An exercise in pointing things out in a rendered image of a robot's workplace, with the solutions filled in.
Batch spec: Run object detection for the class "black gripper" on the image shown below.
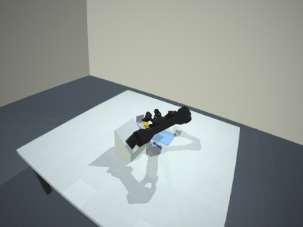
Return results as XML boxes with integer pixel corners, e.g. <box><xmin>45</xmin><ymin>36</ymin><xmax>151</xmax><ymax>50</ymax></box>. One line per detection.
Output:
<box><xmin>142</xmin><ymin>111</ymin><xmax>161</xmax><ymax>128</ymax></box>

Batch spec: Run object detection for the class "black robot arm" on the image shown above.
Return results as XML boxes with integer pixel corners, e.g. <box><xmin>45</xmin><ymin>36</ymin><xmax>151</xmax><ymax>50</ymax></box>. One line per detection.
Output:
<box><xmin>125</xmin><ymin>106</ymin><xmax>192</xmax><ymax>148</ymax></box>

